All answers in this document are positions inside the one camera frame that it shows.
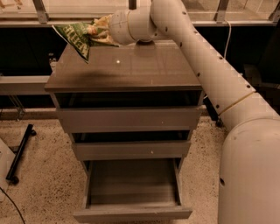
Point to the white panel at left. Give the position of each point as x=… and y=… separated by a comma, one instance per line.
x=6, y=159

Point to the green jalapeno chip bag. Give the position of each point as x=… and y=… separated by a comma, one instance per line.
x=78, y=37

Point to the black wheeled stand leg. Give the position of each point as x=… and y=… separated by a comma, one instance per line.
x=11, y=175

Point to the middle grey drawer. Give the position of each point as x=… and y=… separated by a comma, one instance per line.
x=130, y=150

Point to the metal window railing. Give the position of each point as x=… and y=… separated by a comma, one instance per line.
x=263, y=12

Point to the black office chair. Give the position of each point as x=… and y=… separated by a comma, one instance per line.
x=265, y=76

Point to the white ceramic bowl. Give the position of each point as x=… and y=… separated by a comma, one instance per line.
x=144, y=41

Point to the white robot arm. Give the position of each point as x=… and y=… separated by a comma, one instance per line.
x=249, y=191

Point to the grey drawer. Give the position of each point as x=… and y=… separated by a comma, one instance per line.
x=130, y=150
x=88, y=120
x=132, y=190

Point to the top grey drawer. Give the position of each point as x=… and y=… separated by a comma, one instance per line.
x=88, y=120

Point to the bottom grey drawer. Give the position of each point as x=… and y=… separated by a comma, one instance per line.
x=132, y=190

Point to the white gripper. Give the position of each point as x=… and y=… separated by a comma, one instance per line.
x=119, y=26

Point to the grey drawer cabinet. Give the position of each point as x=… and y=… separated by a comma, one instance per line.
x=151, y=76

